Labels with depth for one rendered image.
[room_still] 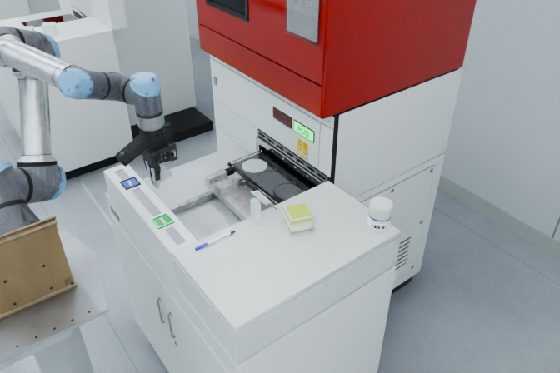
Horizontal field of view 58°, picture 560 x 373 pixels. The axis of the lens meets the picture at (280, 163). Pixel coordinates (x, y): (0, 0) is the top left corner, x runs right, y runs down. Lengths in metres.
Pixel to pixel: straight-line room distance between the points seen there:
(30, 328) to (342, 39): 1.24
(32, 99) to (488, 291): 2.31
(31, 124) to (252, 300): 0.88
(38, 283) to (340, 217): 0.94
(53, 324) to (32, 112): 0.64
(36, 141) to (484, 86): 2.35
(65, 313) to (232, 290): 0.53
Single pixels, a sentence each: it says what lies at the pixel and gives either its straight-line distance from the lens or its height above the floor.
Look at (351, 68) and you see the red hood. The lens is 1.66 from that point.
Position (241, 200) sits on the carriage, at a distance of 1.86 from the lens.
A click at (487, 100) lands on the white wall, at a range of 3.13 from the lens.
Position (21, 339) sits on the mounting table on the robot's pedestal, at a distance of 1.66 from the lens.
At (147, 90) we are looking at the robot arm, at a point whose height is 1.43.
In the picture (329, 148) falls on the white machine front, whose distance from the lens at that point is 1.75.
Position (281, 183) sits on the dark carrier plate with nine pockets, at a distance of 1.90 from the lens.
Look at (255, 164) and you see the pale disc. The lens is 2.01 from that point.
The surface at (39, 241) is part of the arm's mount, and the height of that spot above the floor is 1.03.
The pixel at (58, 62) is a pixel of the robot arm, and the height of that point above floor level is 1.50.
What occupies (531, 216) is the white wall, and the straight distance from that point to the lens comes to 3.26.
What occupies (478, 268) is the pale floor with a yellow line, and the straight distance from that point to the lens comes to 3.04.
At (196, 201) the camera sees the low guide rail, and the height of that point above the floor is 0.84.
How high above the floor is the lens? 2.01
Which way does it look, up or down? 33 degrees down
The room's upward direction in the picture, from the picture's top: straight up
